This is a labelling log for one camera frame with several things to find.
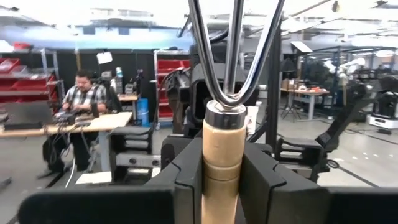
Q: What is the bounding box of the wooden handled hand rake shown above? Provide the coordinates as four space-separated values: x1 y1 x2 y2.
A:
187 0 286 224

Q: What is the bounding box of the wooden work table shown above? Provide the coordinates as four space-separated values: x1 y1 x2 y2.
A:
279 87 331 122
0 111 134 139

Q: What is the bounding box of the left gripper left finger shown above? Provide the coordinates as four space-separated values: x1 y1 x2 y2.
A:
17 136 205 224

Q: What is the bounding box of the red bin shelf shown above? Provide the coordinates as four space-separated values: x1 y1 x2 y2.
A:
152 49 192 129
0 45 65 108

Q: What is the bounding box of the white paper sheet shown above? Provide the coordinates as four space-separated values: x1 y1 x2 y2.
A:
96 50 114 65

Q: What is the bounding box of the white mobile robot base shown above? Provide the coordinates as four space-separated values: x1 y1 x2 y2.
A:
368 114 398 130

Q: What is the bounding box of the person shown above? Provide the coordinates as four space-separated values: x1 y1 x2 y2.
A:
42 69 109 172

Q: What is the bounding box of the blue drum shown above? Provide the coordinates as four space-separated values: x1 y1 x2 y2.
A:
136 98 151 128

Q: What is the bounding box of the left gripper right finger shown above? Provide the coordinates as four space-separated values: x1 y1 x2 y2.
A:
238 141 398 224

